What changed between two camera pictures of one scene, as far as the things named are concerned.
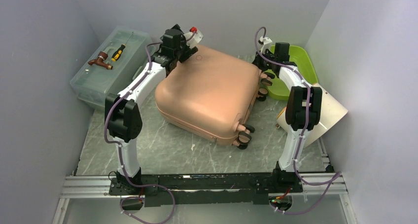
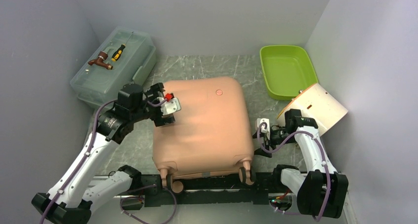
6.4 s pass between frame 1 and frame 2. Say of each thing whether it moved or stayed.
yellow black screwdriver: stayed
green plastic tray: stayed
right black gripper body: moved
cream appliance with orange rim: stayed
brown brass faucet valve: stayed
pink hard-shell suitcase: moved
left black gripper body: moved
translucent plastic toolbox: stayed
